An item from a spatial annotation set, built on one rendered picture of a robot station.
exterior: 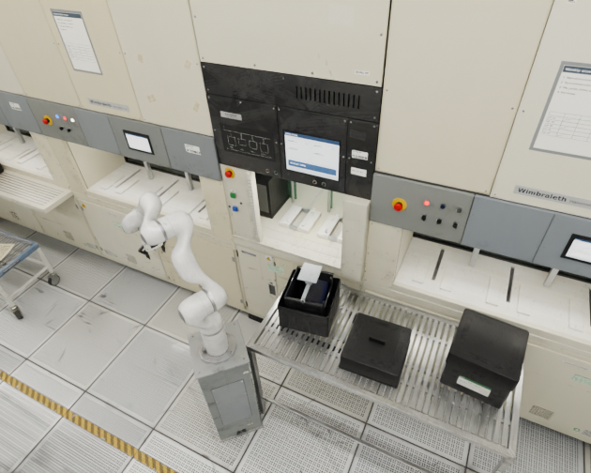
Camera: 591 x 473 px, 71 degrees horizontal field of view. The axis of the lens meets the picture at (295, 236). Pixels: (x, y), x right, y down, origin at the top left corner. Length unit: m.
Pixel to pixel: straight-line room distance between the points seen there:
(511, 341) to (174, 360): 2.20
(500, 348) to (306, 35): 1.55
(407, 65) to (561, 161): 0.66
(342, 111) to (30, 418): 2.76
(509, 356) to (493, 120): 0.99
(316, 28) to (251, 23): 0.29
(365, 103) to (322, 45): 0.28
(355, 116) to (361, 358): 1.11
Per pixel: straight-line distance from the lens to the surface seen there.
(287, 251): 2.54
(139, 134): 2.68
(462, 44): 1.67
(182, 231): 1.88
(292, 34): 1.85
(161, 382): 3.17
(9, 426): 3.47
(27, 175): 4.11
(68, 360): 3.56
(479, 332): 2.10
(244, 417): 2.69
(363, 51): 1.75
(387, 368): 2.07
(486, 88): 1.71
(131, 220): 2.21
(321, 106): 1.90
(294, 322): 2.23
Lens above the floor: 2.62
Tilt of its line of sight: 42 degrees down
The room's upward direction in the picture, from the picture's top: 3 degrees counter-clockwise
